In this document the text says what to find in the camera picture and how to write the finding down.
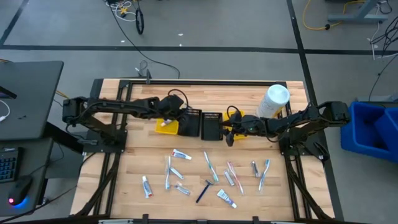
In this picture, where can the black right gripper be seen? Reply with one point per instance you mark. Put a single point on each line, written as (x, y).
(252, 124)

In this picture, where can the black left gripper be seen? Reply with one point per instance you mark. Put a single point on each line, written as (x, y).
(170, 104)

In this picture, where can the small white pink tube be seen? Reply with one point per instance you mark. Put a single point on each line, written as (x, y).
(166, 122)

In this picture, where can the green toothbrush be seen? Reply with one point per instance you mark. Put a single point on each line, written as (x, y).
(211, 166)

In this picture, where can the small dark silver tube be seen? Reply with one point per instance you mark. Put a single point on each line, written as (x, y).
(255, 169)

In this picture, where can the red toothbrush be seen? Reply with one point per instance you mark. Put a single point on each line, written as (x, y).
(235, 177)

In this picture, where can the small silver grey tube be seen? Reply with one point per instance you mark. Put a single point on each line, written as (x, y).
(229, 178)

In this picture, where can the pale blue toothbrush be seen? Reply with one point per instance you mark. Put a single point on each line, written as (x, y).
(168, 174)

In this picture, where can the dark blue razor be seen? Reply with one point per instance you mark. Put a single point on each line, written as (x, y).
(203, 191)

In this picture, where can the white toothpaste tube red cap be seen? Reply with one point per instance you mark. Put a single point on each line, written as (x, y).
(147, 187)

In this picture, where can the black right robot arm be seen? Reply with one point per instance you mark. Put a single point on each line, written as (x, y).
(298, 119)

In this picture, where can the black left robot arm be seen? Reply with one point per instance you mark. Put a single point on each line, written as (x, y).
(124, 105)

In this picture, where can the yellow plastic bin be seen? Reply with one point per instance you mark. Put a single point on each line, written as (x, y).
(241, 114)
(168, 129)

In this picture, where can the black mesh plastic bin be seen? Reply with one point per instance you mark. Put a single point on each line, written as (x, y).
(192, 124)
(211, 127)

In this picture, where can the white wipes canister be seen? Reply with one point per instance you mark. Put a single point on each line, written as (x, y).
(273, 99)

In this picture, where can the white blue toothpaste tube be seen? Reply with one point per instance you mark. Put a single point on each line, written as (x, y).
(226, 198)

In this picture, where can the large blue storage bin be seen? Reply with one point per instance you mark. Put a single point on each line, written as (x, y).
(357, 133)

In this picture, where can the black desk top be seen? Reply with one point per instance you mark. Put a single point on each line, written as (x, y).
(31, 99)

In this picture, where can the dark grey low desk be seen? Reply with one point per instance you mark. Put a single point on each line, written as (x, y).
(34, 161)

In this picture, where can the small blue storage bin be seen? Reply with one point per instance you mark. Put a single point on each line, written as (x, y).
(388, 127)

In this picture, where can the black lit computer mouse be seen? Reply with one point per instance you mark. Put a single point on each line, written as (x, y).
(20, 189)

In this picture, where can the dark flat device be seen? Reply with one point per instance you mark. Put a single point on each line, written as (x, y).
(7, 92)

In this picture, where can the grey metal stand base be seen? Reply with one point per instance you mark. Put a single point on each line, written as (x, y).
(357, 17)

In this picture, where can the black computer keyboard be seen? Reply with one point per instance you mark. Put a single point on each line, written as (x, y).
(7, 165)

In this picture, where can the black metal table frame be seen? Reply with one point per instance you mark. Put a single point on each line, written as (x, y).
(202, 82)

